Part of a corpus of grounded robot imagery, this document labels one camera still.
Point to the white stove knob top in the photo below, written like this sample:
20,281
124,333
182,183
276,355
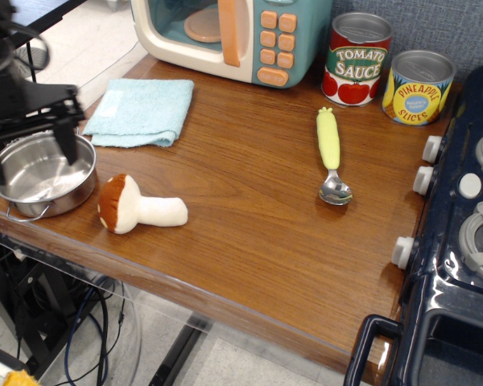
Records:
431,148

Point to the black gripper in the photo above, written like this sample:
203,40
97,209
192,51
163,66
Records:
27,107

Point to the stainless steel pot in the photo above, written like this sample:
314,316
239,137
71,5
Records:
39,180

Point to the black metal table frame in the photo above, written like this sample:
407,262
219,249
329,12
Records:
39,305

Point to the teal cream toy microwave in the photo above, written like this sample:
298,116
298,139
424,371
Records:
270,43

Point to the black side desk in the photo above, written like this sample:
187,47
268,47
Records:
40,15

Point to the spoon with yellow-green handle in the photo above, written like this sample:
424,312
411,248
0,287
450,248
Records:
333,190

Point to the light blue folded cloth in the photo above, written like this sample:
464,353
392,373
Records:
135,113

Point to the plush brown white mushroom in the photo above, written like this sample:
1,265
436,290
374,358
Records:
121,207

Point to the white stove knob bottom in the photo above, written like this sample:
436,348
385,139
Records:
402,251

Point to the white stove knob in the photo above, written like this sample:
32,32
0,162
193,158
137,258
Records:
402,251
431,148
423,179

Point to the pineapple slices can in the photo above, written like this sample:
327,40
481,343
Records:
418,85

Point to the tomato sauce can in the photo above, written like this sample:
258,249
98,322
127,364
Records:
358,47

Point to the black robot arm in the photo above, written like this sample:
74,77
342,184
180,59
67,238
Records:
7,26

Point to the dark blue toy stove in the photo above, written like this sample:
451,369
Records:
438,336

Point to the white stove knob middle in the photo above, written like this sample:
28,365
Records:
423,179

